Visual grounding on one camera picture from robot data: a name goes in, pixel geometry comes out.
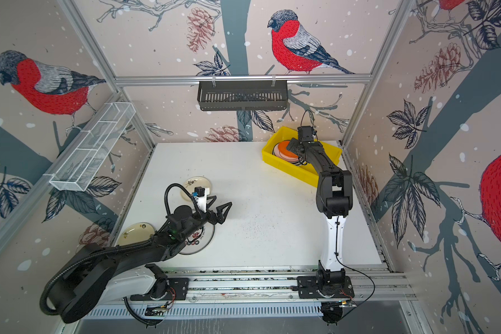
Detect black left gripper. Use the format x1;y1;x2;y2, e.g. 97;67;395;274
181;195;232;242

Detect orange plastic plate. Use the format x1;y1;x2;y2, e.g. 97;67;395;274
273;140;299;164

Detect white plate green cloud outline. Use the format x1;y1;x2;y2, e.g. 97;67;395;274
271;144;306;166

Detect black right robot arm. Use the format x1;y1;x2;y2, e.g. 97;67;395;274
287;125;353;296

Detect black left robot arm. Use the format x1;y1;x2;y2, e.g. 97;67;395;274
39;183;232;324

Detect yellow plastic bin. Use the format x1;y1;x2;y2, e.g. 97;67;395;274
261;127;349;187

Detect white plate red characters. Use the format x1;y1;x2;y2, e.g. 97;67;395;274
179;224;215;256

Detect cream small floral plate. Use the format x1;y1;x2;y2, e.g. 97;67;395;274
183;176;213;194

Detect cream yellow plate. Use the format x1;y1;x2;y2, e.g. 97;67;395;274
116;222;155;246

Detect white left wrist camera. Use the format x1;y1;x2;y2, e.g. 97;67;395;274
193;186;210;213

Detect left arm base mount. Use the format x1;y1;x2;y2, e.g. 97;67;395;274
129;264;190;302

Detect black hanging wall basket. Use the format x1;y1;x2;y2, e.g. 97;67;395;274
197;81;288;111

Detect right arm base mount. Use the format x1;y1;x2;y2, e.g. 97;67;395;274
292;261;354;299

